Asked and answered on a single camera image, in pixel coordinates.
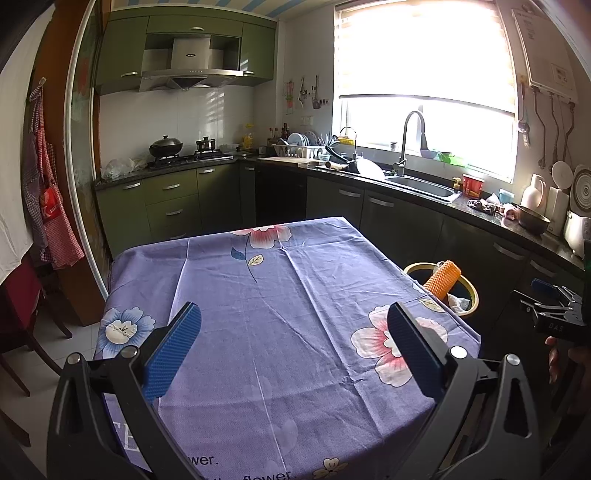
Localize white jug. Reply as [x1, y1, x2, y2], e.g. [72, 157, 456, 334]
[521, 174, 548, 213]

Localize glass sliding door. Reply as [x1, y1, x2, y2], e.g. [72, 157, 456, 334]
[65, 0, 114, 301]

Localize red cup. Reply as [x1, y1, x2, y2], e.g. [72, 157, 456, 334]
[462, 174, 485, 199]

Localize steel range hood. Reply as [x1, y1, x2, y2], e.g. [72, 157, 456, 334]
[139, 34, 244, 93]

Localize white rice cooker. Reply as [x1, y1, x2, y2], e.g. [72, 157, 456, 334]
[563, 210, 591, 259]

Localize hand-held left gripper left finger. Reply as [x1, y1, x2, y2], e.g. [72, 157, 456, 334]
[46, 301, 203, 480]

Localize black frying pan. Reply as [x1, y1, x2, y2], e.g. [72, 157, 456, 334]
[325, 145, 365, 175]

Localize black wok with lid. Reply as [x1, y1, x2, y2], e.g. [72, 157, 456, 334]
[148, 135, 184, 160]

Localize yellow rimmed trash bin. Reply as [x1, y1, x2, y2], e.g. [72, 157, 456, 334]
[403, 261, 480, 319]

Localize person's right hand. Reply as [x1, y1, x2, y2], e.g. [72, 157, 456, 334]
[545, 336, 591, 386]

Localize white plate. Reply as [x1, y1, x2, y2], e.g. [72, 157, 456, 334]
[358, 157, 385, 181]

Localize steel kitchen faucet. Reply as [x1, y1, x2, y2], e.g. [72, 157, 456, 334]
[392, 111, 429, 177]

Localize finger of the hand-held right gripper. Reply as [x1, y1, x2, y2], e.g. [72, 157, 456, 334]
[513, 290, 544, 319]
[530, 278, 578, 303]

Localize purple checked apron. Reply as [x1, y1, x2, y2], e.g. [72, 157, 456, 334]
[21, 134, 49, 264]

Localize steel sink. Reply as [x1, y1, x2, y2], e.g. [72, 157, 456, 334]
[383, 174, 462, 202]

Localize small black faucet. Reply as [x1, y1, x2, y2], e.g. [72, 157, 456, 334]
[339, 127, 358, 158]

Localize dark metal bowl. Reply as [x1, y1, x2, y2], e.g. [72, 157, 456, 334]
[516, 204, 551, 235]

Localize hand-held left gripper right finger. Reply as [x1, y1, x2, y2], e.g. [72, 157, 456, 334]
[387, 301, 541, 480]

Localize round white board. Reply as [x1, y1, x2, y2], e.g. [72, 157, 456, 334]
[551, 161, 574, 190]

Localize green lower cabinets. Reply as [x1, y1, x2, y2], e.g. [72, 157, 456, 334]
[95, 164, 257, 259]

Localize white water heater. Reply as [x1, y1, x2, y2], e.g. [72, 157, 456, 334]
[510, 0, 580, 102]

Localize clear plastic bag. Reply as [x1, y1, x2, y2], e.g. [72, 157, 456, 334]
[100, 157, 148, 181]

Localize gas stove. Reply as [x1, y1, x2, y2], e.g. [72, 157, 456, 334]
[148, 152, 235, 168]

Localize orange mesh roll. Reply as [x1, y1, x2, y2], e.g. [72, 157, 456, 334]
[424, 260, 462, 301]

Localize purple floral tablecloth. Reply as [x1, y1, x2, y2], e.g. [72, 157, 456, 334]
[92, 216, 481, 480]

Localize round patterned plate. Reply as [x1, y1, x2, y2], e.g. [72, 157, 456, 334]
[570, 165, 591, 217]

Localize green cabinets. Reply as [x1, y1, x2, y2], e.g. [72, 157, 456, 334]
[95, 9, 278, 96]
[95, 164, 257, 259]

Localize white sheet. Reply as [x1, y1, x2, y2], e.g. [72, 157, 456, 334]
[0, 7, 54, 282]

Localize white box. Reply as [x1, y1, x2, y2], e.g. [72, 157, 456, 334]
[547, 187, 571, 236]

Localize window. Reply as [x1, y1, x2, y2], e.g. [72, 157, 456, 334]
[333, 0, 518, 183]

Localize dish rack with dishes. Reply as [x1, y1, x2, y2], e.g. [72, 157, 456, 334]
[271, 131, 331, 160]

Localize wooden chair with red cloth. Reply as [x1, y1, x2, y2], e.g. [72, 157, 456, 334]
[0, 258, 72, 398]

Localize red checked apron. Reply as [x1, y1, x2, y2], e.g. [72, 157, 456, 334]
[30, 78, 86, 271]

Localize green upper cabinets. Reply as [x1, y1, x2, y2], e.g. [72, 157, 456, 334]
[95, 9, 278, 96]

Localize dark lower cabinets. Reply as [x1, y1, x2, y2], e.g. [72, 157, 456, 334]
[254, 164, 591, 347]

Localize hanging kitchen utensils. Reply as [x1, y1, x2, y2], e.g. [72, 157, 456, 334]
[283, 76, 329, 116]

